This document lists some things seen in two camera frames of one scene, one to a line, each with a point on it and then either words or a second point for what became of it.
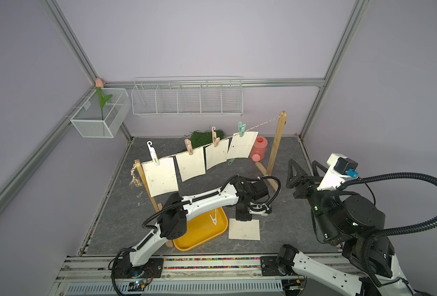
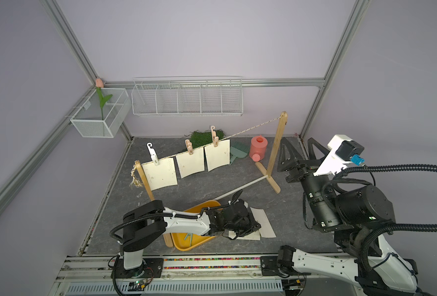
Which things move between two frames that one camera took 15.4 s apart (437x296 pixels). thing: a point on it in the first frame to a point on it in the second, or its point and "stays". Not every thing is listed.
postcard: [241, 147] to [266, 230]
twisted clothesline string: [135, 180] stays
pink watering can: [258, 149] stays
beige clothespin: [189, 146] stays
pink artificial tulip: [99, 87] stays
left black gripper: [242, 217] to [251, 225]
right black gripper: [310, 180] to [306, 166]
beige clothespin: [215, 140] stays
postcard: [191, 166] stays
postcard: [215, 155] stays
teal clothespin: [241, 129] to [191, 234]
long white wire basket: [187, 96] stays
